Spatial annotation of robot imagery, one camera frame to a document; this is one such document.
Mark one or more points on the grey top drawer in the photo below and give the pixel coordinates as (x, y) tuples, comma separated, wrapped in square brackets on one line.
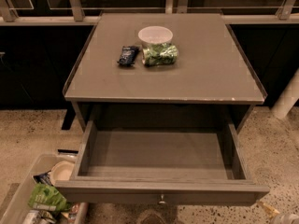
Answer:
[(188, 166)]

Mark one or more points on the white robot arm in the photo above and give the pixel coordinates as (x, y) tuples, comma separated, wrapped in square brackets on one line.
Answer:
[(281, 108)]

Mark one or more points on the small metal drawer knob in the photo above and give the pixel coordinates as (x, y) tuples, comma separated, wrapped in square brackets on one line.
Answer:
[(162, 201)]

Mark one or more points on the green crumpled snack bag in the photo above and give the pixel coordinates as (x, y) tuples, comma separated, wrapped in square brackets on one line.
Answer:
[(160, 54)]

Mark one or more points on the grey wooden cabinet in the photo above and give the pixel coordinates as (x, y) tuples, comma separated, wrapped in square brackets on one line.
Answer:
[(209, 70)]

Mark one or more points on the white paper plate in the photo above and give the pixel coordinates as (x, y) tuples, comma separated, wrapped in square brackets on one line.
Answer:
[(61, 171)]

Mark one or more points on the dark blue snack packet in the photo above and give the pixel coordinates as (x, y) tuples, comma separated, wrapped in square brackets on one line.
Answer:
[(128, 55)]

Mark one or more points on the green chip bag in bin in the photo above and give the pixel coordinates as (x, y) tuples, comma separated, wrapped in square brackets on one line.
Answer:
[(45, 197)]

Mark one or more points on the dark snack packet in bin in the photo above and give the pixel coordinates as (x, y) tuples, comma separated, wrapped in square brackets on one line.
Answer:
[(43, 178)]

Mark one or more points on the clear plastic storage bin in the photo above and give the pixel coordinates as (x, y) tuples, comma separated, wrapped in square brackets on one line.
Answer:
[(18, 206)]

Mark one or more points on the white can in bin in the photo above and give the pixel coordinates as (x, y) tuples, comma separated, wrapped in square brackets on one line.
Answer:
[(39, 217)]

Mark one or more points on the metal glass railing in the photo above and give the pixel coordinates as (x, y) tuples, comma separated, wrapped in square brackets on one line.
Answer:
[(90, 11)]

